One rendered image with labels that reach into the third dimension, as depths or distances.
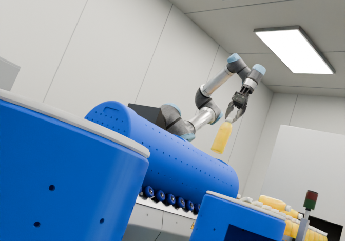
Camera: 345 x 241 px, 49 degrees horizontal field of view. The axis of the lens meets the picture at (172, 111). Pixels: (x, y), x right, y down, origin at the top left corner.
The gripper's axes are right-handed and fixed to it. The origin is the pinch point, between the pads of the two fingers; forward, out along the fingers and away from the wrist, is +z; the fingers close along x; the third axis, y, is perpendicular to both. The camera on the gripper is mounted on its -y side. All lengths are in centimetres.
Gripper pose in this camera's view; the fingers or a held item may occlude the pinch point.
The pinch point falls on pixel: (230, 119)
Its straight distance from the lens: 211.1
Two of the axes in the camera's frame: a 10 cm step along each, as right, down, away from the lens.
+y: -2.1, -4.0, -8.9
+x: 8.2, 4.3, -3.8
